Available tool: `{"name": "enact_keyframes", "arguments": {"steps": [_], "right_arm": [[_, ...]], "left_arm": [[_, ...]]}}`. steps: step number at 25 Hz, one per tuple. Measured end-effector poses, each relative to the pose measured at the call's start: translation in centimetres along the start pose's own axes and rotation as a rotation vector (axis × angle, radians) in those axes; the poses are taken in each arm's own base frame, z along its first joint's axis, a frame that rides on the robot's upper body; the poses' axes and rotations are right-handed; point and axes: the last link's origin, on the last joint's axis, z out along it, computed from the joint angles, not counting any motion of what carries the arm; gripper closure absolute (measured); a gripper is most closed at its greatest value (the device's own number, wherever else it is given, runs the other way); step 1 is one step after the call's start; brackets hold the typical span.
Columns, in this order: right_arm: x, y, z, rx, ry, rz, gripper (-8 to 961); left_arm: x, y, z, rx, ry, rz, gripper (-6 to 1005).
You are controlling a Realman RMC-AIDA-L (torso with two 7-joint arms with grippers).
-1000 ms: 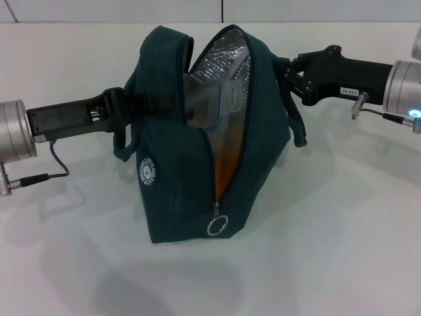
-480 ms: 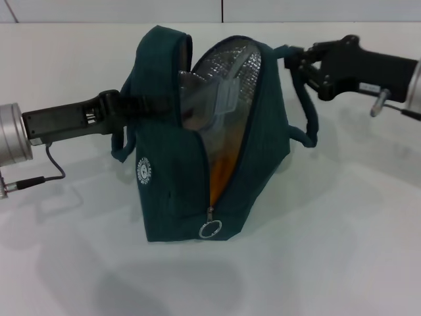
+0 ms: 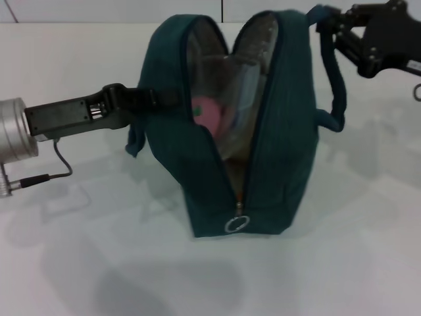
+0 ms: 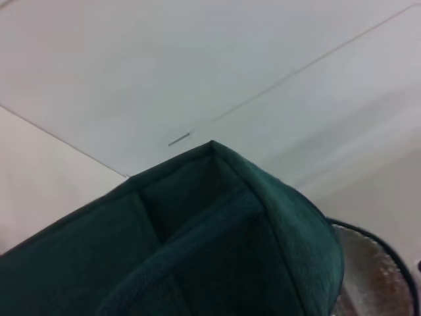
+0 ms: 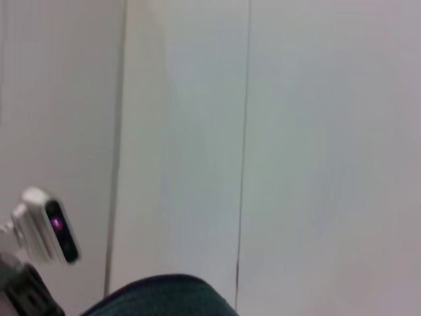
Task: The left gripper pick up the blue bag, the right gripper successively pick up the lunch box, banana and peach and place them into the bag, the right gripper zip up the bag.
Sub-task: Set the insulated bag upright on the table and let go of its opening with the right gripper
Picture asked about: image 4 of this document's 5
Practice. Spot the dark teal lunch bag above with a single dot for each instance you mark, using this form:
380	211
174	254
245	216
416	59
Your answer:
197	247

